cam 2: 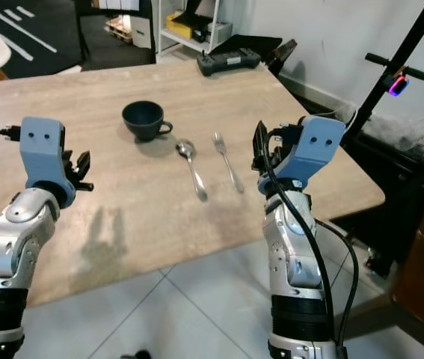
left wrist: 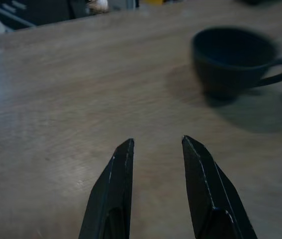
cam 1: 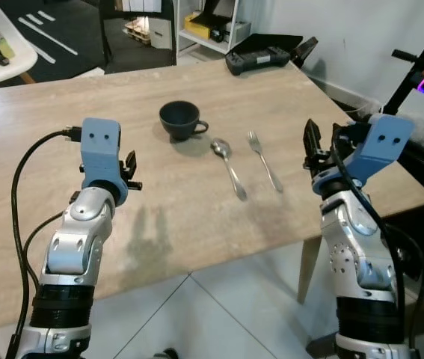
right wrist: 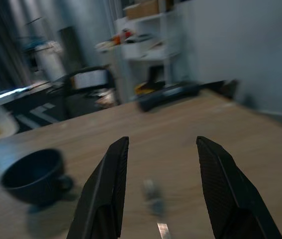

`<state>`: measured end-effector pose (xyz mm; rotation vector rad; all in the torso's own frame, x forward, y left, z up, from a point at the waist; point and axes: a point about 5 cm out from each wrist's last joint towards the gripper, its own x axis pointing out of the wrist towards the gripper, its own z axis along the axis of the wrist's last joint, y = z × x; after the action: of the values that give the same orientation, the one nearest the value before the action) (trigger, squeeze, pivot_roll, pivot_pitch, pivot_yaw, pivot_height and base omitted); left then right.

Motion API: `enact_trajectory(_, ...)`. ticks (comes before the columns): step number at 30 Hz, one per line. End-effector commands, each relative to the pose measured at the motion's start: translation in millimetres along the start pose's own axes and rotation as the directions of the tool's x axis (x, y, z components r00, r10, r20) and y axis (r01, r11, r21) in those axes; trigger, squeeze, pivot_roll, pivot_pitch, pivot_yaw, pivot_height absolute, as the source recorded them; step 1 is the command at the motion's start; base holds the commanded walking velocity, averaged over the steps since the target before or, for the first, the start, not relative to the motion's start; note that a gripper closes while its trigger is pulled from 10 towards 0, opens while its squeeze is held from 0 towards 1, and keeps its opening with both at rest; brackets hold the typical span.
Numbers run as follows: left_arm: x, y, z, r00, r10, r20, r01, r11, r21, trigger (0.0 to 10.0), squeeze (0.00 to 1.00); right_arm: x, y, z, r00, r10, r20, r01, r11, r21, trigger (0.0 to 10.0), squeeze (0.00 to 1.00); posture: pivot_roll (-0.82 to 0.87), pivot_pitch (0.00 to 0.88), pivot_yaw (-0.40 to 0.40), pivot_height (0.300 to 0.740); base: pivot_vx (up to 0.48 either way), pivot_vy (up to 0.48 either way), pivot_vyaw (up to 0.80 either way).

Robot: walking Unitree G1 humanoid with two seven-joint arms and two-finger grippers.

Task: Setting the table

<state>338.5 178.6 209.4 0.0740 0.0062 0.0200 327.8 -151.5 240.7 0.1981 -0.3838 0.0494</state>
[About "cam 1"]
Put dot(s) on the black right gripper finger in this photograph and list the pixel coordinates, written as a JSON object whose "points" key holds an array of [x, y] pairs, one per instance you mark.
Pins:
{"points": [[336, 136], [311, 140]]}

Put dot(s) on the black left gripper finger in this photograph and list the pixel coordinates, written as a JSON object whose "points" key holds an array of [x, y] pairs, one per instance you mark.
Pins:
{"points": [[131, 160]]}

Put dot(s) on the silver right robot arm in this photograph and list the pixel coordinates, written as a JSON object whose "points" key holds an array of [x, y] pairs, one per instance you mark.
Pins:
{"points": [[361, 254]]}

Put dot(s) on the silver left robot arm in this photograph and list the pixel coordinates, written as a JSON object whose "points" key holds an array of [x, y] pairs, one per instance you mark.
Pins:
{"points": [[77, 239]]}

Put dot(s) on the silver metal fork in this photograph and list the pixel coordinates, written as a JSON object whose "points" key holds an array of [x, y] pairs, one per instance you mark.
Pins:
{"points": [[264, 161]]}

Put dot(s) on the dark ceramic cup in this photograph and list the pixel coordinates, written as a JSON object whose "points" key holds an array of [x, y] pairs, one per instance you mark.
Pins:
{"points": [[179, 120]]}

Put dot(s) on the silver metal spoon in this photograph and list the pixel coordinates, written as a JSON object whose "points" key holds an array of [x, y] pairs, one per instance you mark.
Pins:
{"points": [[221, 148]]}

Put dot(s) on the black handheld controller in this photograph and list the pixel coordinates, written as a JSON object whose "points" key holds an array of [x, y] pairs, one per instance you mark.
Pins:
{"points": [[256, 58]]}

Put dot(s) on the wooden table leg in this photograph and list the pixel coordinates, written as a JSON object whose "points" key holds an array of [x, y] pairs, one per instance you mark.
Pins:
{"points": [[309, 269]]}

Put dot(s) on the black tripod stand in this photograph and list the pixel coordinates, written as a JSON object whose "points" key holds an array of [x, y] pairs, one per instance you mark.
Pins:
{"points": [[421, 63]]}

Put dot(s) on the small wooden pallet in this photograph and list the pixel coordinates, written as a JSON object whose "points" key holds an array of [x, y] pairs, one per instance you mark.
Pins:
{"points": [[138, 31]]}

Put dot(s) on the white shelf unit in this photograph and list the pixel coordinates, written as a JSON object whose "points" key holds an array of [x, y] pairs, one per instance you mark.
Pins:
{"points": [[197, 41]]}

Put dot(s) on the black rug with white stripes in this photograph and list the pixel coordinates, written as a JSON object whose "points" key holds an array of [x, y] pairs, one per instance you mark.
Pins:
{"points": [[77, 22]]}

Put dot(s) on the yellow box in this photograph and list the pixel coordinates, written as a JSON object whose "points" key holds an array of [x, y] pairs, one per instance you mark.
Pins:
{"points": [[197, 25]]}

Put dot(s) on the white round side table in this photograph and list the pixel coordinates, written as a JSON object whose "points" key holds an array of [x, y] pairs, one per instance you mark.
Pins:
{"points": [[2, 71]]}

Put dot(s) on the yellow green bottle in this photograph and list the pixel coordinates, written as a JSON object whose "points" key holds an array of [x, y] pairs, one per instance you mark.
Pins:
{"points": [[4, 46]]}

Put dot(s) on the black robot foot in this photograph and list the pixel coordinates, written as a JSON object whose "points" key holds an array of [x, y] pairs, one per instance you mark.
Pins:
{"points": [[165, 354]]}

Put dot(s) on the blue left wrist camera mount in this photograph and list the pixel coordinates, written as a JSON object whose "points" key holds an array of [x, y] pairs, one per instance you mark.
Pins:
{"points": [[99, 153]]}

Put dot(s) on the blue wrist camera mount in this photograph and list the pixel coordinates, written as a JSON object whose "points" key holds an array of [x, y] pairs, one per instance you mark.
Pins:
{"points": [[380, 146], [99, 153]]}

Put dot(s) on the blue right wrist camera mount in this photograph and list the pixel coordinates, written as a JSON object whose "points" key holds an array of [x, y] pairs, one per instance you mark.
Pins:
{"points": [[380, 146]]}

